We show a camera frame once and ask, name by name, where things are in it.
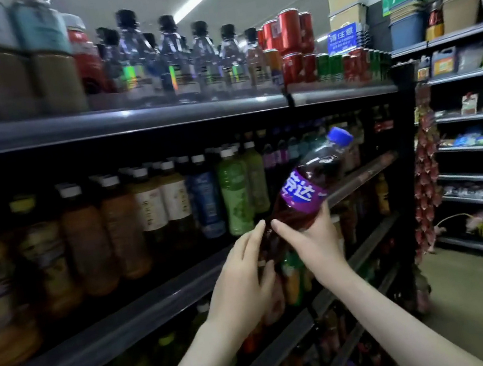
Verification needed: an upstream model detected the person's left hand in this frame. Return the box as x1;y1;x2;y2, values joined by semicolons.
192;218;289;352

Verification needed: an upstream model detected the person's right hand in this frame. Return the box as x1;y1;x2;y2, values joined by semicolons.
267;196;357;299

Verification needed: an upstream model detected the purple grape Fanta bottle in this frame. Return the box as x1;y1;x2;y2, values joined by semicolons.
248;123;372;256

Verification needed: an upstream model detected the hanging strip of red packets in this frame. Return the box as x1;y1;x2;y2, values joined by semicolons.
387;80;460;263

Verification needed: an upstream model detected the person's right forearm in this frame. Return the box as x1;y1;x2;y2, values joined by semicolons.
316;248;483;366

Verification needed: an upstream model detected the dark grey store shelving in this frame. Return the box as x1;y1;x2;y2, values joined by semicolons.
0;0;458;366

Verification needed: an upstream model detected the blue sign board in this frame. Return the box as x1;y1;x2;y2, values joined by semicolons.
324;20;368;58

